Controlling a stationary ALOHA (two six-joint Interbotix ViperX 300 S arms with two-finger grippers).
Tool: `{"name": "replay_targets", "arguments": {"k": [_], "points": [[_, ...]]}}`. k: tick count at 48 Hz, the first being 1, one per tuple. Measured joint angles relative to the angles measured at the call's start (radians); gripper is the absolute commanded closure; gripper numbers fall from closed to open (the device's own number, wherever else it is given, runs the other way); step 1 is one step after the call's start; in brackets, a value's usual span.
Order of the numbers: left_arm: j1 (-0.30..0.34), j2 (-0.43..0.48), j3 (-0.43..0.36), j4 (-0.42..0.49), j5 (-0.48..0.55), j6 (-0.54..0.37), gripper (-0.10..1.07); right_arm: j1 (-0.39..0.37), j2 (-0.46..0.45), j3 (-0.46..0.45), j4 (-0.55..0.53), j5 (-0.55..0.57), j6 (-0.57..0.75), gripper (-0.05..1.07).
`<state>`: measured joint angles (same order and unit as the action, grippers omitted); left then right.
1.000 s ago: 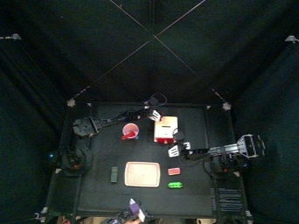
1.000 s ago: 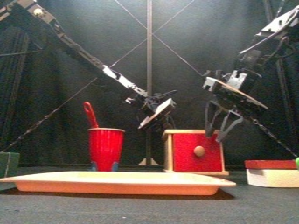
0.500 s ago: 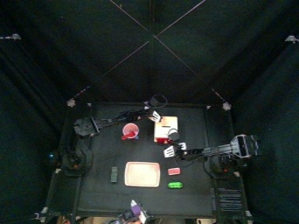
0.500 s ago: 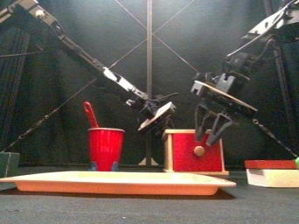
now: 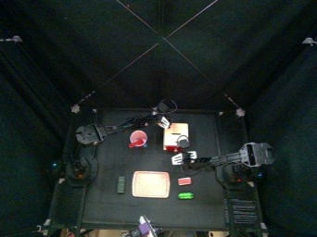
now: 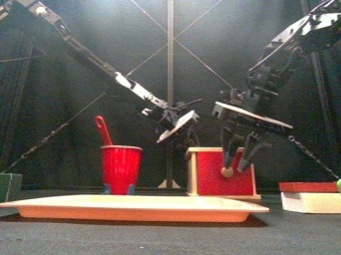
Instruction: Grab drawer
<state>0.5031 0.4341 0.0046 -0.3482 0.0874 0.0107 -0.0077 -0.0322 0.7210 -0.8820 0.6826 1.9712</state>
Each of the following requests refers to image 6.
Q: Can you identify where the red drawer with wooden knob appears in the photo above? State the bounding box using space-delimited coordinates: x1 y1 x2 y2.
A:
195 151 256 197

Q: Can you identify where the wooden box with slot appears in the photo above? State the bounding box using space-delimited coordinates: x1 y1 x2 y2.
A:
183 146 262 201

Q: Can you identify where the red plastic spoon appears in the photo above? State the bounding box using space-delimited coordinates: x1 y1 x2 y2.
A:
94 115 115 147

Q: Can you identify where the red plastic cup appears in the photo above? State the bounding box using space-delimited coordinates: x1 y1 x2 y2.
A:
100 144 145 196

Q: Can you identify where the toy salmon sushi block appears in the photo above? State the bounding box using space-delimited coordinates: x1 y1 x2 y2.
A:
278 181 341 214

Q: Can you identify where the cream rectangular tray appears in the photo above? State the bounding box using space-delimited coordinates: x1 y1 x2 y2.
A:
0 193 270 223

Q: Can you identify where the dark green block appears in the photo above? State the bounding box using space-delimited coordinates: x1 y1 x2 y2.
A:
0 172 24 203

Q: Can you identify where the left wrist camera mount plate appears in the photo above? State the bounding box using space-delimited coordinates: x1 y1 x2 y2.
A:
157 110 201 144

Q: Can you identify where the white pole base bracket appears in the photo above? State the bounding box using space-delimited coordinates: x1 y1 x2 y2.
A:
158 178 182 190

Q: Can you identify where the diagonal frame brace wire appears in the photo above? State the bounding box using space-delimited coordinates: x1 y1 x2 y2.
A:
130 0 341 181
0 0 223 174

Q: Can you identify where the vertical metal frame pole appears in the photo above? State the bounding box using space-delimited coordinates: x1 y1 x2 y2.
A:
166 0 175 190

